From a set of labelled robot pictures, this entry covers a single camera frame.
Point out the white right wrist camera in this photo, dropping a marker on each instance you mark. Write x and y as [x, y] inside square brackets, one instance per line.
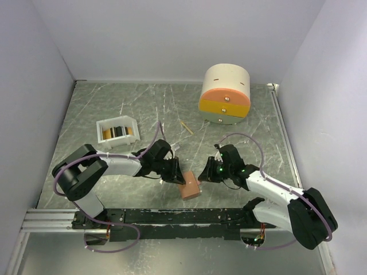
[218, 155]

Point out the gold card stack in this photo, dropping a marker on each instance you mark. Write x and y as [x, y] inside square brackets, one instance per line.
[115, 132]

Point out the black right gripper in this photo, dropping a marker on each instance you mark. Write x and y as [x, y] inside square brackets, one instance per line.
[207, 175]

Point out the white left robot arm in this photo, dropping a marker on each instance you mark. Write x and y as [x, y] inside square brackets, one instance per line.
[79, 172]

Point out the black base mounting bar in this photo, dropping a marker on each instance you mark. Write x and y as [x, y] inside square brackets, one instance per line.
[225, 223]

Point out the pink leather card holder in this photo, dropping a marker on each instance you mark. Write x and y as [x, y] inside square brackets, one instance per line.
[191, 187]

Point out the white card storage box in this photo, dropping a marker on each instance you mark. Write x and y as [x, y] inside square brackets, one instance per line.
[124, 121]

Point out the aluminium rail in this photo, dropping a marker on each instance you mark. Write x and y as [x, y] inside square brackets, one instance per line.
[49, 221]
[273, 88]

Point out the aluminium front rail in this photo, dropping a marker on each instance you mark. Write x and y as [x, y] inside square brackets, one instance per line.
[49, 221]

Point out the small wooden stick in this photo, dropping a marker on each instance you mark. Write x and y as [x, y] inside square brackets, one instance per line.
[187, 128]

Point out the round white drawer cabinet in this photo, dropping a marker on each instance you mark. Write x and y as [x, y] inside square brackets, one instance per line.
[225, 97]

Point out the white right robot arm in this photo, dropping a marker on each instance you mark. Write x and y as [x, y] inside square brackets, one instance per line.
[304, 213]

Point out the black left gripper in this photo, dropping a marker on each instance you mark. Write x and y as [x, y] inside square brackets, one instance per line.
[175, 175]

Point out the aluminium right side rail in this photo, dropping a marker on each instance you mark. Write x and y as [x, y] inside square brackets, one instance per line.
[273, 88]

